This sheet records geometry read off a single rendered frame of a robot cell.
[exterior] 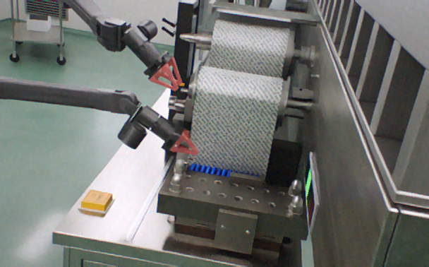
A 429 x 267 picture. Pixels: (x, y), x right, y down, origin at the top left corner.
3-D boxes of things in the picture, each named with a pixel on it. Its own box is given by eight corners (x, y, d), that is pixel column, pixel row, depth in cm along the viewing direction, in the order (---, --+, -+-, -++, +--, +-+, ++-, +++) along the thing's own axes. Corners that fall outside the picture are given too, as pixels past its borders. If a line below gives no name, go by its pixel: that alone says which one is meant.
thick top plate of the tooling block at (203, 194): (169, 184, 145) (171, 166, 143) (304, 209, 142) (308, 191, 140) (156, 212, 130) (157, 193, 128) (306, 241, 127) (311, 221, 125)
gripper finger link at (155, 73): (166, 99, 140) (143, 74, 138) (172, 92, 147) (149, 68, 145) (183, 84, 138) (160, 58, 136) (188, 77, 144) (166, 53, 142)
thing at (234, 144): (186, 168, 147) (193, 110, 140) (264, 181, 145) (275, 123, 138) (186, 169, 146) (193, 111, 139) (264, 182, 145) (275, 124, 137)
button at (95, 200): (89, 196, 147) (89, 188, 146) (112, 200, 147) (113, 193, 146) (80, 208, 141) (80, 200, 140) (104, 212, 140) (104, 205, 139)
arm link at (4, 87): (-32, 76, 133) (-14, 72, 143) (-32, 97, 134) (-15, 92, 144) (134, 96, 135) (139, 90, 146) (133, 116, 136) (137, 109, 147)
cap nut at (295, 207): (288, 206, 130) (291, 191, 129) (302, 208, 130) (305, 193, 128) (288, 213, 127) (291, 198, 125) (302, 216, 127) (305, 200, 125)
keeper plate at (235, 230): (214, 243, 131) (219, 208, 127) (251, 250, 131) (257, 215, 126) (212, 248, 129) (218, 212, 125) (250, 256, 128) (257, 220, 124)
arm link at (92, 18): (53, 1, 169) (51, -32, 163) (70, 0, 172) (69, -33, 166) (105, 56, 141) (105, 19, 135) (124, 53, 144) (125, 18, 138)
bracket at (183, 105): (167, 179, 163) (176, 92, 151) (186, 182, 162) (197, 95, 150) (164, 186, 158) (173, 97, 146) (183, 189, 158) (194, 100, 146)
